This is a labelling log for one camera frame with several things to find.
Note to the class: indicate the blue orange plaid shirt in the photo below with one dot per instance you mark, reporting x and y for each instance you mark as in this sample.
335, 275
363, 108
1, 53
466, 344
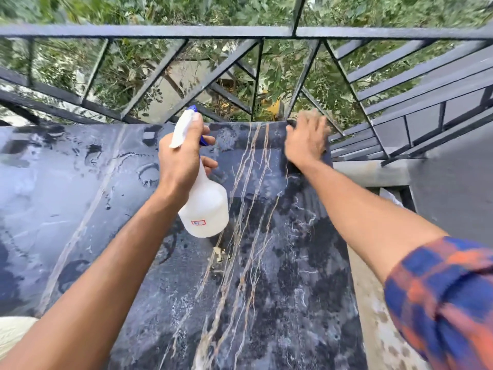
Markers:
443, 296

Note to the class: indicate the cream plastic basket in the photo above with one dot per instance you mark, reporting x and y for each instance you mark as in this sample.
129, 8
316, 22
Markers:
15, 331

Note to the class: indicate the dark marble table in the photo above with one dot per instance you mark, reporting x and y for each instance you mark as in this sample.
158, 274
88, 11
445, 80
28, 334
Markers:
289, 285

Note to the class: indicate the person's right hand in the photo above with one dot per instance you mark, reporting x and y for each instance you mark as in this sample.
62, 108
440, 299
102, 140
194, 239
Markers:
307, 141

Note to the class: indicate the black metal railing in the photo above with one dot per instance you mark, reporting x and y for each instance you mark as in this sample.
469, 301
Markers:
154, 31

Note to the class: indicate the white spray bottle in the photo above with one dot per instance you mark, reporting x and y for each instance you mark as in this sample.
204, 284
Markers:
204, 211

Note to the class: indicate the person's left hand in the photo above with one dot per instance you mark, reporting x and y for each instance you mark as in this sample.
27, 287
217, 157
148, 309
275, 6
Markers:
181, 161

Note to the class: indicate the green foliage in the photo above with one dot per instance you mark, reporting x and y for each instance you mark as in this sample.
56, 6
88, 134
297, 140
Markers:
154, 11

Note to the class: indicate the brown checked cloth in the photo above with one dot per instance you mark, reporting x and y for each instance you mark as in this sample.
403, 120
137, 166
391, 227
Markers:
290, 123

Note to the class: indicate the person's right forearm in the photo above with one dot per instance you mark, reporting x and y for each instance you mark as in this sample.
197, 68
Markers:
369, 223

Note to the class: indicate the crumpled white paper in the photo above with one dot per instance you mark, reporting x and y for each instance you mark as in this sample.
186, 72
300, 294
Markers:
391, 196

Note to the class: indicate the person's left forearm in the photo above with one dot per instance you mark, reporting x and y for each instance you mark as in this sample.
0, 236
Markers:
92, 281

